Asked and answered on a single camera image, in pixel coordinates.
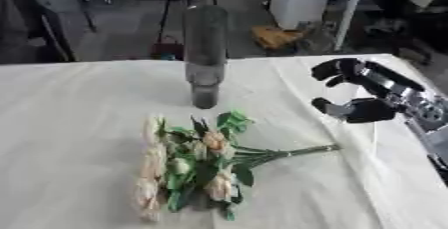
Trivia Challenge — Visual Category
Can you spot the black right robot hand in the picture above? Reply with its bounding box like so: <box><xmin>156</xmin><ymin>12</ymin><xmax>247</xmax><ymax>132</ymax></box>
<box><xmin>309</xmin><ymin>57</ymin><xmax>427</xmax><ymax>124</ymax></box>

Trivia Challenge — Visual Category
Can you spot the grey tall cylindrical vase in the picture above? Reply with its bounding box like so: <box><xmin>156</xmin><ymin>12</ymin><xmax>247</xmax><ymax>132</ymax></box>
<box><xmin>182</xmin><ymin>4</ymin><xmax>230</xmax><ymax>110</ymax></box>

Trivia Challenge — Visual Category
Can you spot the white pole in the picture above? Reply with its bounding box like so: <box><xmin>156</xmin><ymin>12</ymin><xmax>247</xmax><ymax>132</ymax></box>
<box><xmin>332</xmin><ymin>0</ymin><xmax>373</xmax><ymax>53</ymax></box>

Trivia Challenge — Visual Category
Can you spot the orange yellow bag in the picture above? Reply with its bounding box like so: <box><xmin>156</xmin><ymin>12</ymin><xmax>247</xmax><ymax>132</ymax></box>
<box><xmin>250</xmin><ymin>24</ymin><xmax>307</xmax><ymax>51</ymax></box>

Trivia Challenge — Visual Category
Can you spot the cream artificial rose bouquet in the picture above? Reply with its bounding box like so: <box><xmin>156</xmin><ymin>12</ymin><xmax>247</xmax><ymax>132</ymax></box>
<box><xmin>131</xmin><ymin>109</ymin><xmax>343</xmax><ymax>223</ymax></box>

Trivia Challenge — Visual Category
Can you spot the dark red bag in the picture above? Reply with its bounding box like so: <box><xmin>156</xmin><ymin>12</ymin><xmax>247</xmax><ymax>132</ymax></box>
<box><xmin>148</xmin><ymin>34</ymin><xmax>188</xmax><ymax>61</ymax></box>

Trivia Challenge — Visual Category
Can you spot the black chair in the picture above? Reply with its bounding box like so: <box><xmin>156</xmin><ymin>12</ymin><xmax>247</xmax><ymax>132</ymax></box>
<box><xmin>0</xmin><ymin>0</ymin><xmax>79</xmax><ymax>64</ymax></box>

